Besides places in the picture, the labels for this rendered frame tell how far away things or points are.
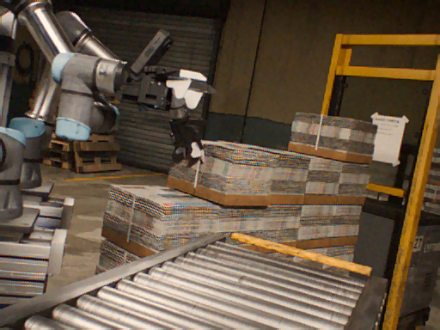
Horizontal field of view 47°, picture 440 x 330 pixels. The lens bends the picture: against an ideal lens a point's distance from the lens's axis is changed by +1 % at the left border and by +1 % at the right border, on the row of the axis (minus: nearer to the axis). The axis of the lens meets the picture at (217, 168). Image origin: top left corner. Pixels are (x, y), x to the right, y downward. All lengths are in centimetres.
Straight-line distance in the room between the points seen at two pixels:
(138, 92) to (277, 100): 802
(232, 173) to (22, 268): 92
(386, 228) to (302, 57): 604
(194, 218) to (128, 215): 27
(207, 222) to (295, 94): 712
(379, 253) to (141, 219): 186
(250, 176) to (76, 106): 109
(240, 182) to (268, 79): 718
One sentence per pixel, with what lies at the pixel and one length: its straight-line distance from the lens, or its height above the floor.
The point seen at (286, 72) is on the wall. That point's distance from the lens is 912.
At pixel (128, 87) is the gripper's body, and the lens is 114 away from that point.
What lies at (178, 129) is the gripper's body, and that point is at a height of 110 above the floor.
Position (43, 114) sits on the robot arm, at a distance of 204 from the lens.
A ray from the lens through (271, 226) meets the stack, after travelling 236.
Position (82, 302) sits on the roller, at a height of 79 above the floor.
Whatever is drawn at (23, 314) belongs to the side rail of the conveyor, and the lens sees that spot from 91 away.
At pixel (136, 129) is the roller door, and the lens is 1014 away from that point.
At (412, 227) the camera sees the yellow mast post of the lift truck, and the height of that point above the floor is 75.
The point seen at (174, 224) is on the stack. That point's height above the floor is 75.
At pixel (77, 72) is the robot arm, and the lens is 117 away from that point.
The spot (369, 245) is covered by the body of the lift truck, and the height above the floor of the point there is 54.
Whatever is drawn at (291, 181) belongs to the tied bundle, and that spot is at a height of 94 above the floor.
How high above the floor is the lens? 116
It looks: 5 degrees down
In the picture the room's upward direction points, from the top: 10 degrees clockwise
